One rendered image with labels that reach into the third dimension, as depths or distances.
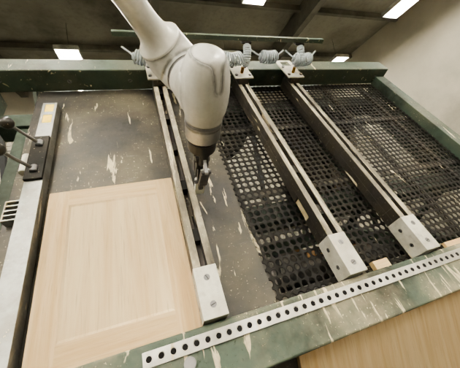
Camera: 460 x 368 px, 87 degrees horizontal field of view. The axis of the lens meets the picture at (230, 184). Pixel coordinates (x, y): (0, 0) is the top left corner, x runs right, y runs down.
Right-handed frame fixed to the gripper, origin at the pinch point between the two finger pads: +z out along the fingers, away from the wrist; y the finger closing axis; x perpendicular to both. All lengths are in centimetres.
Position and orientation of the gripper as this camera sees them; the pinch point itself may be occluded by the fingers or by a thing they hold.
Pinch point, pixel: (199, 185)
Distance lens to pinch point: 78.7
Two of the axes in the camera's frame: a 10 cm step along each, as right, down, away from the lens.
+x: -9.5, 1.5, -2.9
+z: -1.4, 6.3, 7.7
